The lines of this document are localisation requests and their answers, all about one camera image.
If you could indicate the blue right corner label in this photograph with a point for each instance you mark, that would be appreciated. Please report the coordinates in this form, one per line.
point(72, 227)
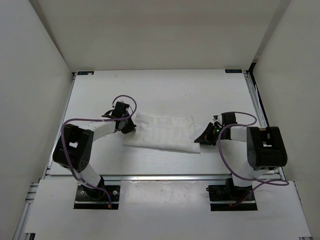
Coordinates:
point(233, 71)

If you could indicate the blue left corner label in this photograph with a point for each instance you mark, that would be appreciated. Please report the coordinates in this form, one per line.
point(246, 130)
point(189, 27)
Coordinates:
point(85, 73)

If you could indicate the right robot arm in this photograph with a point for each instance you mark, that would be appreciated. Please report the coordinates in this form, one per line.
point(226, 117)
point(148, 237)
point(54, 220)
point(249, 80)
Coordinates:
point(265, 149)

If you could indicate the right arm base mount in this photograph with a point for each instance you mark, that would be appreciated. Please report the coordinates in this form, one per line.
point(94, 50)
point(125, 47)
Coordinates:
point(228, 197)

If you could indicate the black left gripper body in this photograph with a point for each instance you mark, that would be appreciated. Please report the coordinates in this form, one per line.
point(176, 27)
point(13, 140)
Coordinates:
point(121, 130)

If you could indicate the aluminium front table rail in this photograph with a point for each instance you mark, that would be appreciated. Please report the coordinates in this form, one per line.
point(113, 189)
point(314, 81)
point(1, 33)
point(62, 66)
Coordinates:
point(206, 177)

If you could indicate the blue corner label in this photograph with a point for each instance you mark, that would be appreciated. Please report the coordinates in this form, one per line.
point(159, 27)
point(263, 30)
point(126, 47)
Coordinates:
point(85, 73)
point(233, 71)

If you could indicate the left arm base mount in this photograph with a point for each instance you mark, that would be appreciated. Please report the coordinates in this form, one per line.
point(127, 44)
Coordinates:
point(92, 199)

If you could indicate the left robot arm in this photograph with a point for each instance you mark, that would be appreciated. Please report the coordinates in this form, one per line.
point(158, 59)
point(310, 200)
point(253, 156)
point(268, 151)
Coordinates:
point(74, 147)

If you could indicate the white pleated skirt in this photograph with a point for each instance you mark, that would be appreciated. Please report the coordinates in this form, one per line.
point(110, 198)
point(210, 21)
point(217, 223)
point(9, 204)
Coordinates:
point(169, 133)

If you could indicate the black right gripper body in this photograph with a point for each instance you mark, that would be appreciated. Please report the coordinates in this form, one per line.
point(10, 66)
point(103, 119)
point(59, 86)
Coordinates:
point(221, 136)

